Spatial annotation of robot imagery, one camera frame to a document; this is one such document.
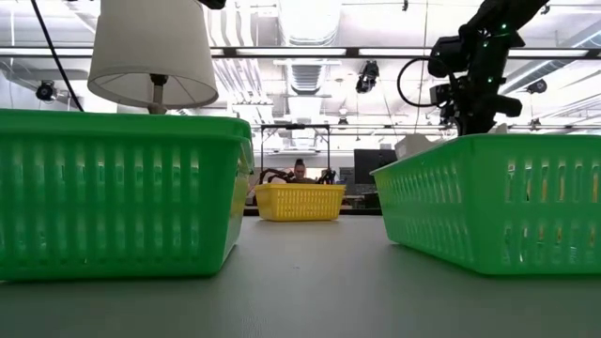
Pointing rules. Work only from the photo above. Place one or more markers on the yellow slotted plastic basket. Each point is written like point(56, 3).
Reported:
point(300, 202)

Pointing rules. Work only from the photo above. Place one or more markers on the large green slotted plastic basket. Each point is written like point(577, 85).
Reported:
point(117, 211)
point(493, 202)

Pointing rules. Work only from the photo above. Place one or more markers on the black background robot arm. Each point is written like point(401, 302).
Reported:
point(328, 176)
point(274, 174)

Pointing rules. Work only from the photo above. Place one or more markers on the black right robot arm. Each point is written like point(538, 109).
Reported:
point(497, 19)

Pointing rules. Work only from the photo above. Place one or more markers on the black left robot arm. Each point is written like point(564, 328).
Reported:
point(213, 4)

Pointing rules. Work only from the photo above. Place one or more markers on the black monitor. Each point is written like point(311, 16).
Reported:
point(373, 164)

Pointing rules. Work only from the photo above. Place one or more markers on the person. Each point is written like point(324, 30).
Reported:
point(299, 170)

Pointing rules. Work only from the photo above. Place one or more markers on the grey lamp stem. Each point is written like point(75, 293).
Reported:
point(157, 98)

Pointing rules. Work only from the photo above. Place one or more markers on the white fabric lampshade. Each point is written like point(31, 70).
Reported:
point(152, 47)

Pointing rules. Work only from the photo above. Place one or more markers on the black ceiling-mounted camera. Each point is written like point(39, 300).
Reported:
point(536, 86)
point(45, 90)

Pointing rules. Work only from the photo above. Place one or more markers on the black hanging overhead camera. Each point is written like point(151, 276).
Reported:
point(367, 75)

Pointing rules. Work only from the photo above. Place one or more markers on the black background gantry frame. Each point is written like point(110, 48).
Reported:
point(296, 126)

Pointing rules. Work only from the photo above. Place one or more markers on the black horizontal frame bar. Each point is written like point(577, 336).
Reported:
point(223, 52)

